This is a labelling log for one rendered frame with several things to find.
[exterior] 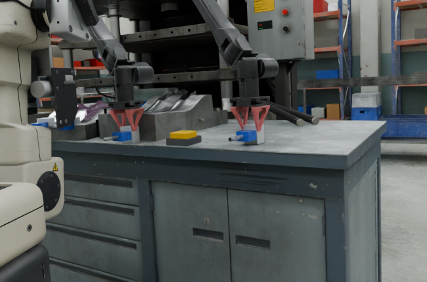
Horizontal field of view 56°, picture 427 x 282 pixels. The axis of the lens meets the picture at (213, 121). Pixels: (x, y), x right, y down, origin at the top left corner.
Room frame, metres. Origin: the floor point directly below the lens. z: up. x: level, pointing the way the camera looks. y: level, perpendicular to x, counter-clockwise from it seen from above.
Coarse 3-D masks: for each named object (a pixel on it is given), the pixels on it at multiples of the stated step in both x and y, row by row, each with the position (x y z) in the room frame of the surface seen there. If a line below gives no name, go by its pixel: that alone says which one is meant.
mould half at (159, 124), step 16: (176, 96) 1.64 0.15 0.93; (192, 96) 1.59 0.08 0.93; (208, 96) 1.60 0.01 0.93; (144, 112) 1.38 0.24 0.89; (160, 112) 1.35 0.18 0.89; (176, 112) 1.41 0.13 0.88; (192, 112) 1.49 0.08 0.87; (208, 112) 1.59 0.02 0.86; (224, 112) 1.71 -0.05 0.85; (112, 128) 1.40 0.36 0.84; (144, 128) 1.32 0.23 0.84; (160, 128) 1.32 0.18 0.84; (176, 128) 1.40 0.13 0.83; (192, 128) 1.49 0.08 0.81
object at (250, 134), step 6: (246, 126) 1.16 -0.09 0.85; (252, 126) 1.14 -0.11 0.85; (240, 132) 1.12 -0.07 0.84; (246, 132) 1.11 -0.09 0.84; (252, 132) 1.12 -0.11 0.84; (258, 132) 1.14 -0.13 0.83; (228, 138) 1.08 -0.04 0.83; (234, 138) 1.08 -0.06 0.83; (240, 138) 1.10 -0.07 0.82; (246, 138) 1.11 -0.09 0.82; (252, 138) 1.12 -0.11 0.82; (258, 138) 1.13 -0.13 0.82
